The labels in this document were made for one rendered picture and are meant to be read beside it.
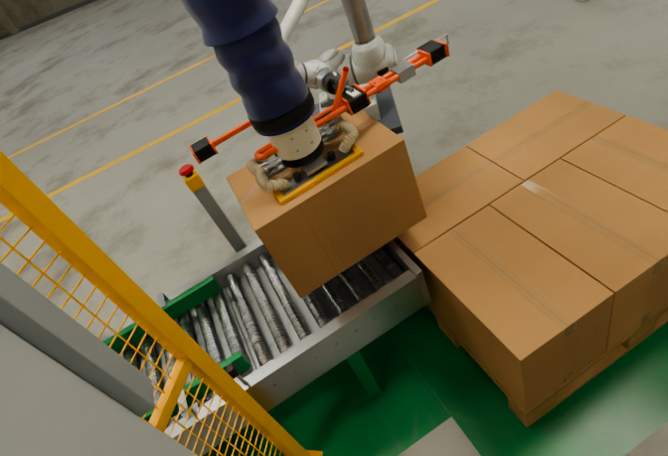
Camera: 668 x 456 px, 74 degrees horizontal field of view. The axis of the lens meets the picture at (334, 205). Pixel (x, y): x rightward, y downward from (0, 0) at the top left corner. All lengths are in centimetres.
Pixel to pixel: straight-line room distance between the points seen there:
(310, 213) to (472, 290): 67
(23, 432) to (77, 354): 12
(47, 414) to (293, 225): 110
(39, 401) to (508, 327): 139
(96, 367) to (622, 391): 192
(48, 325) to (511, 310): 142
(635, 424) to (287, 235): 146
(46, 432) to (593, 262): 164
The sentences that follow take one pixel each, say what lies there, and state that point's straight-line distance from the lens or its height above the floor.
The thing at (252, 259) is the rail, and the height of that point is 54.
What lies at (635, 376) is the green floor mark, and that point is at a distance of 222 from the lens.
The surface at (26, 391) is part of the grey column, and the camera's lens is 54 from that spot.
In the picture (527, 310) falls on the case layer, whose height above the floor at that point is 54.
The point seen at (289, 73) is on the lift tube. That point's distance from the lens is 141.
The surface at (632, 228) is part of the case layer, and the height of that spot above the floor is 54.
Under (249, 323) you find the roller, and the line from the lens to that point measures 195.
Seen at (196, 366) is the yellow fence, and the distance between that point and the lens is 140.
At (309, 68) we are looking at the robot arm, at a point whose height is 126.
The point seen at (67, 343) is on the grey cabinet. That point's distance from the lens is 59.
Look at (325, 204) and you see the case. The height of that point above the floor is 101.
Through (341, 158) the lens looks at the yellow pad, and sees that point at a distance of 154.
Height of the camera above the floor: 196
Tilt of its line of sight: 39 degrees down
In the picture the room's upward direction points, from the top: 24 degrees counter-clockwise
